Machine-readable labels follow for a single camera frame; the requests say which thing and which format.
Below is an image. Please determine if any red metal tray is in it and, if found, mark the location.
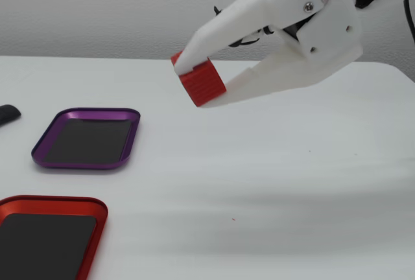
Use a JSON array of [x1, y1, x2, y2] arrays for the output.
[[0, 194, 109, 280]]

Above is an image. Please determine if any red white black servo wire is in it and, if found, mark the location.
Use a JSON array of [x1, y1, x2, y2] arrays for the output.
[[229, 25, 276, 49]]

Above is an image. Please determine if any red textured block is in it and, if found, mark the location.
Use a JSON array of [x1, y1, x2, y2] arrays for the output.
[[171, 51, 227, 108]]

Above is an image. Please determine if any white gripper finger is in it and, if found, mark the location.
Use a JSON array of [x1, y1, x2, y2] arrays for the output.
[[200, 42, 316, 109], [174, 0, 334, 76]]

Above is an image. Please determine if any black rounded object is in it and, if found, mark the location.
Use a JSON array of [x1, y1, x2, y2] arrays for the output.
[[0, 104, 22, 128]]

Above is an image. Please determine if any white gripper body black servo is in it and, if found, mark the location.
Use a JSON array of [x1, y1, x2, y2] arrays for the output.
[[261, 0, 363, 86]]

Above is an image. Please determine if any purple metal tray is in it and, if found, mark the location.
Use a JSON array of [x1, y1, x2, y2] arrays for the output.
[[30, 107, 141, 170]]

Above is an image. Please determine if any black cable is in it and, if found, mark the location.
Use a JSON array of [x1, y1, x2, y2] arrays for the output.
[[403, 0, 415, 43]]

